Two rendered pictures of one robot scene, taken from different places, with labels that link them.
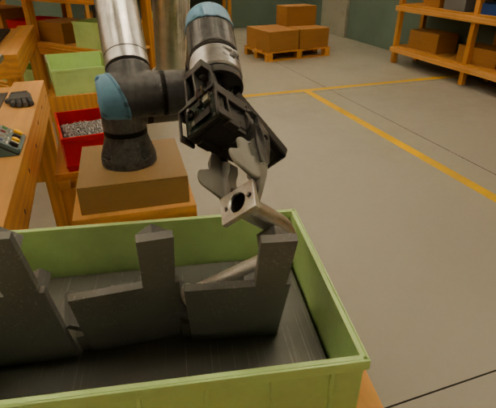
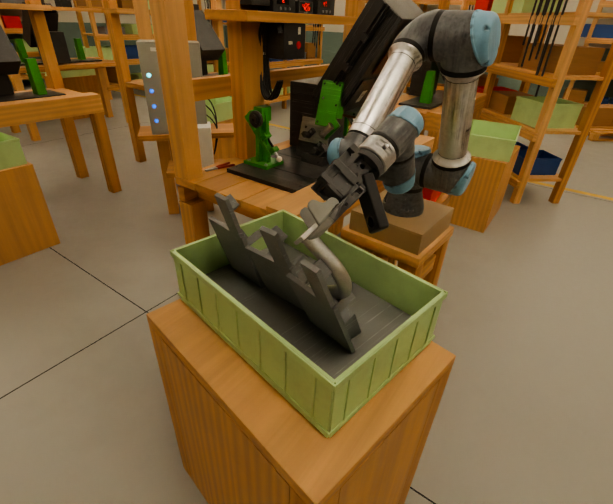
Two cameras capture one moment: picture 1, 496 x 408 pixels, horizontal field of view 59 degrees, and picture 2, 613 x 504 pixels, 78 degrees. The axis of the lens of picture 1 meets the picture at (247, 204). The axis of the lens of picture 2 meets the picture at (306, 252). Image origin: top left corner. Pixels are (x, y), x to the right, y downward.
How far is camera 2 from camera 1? 0.50 m
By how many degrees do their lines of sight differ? 46
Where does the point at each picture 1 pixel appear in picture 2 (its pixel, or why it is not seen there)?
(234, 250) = (393, 296)
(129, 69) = (351, 139)
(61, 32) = (505, 104)
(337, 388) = (318, 391)
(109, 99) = (330, 154)
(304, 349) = not seen: hidden behind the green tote
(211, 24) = (389, 122)
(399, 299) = not seen: outside the picture
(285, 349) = (344, 364)
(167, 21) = (446, 113)
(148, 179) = (395, 224)
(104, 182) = not seen: hidden behind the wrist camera
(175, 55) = (448, 141)
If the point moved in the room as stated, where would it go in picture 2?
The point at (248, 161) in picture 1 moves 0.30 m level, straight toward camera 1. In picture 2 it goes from (321, 212) to (154, 260)
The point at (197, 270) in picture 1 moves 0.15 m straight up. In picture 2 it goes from (362, 293) to (369, 249)
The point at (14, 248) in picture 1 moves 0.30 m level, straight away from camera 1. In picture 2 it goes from (227, 206) to (280, 168)
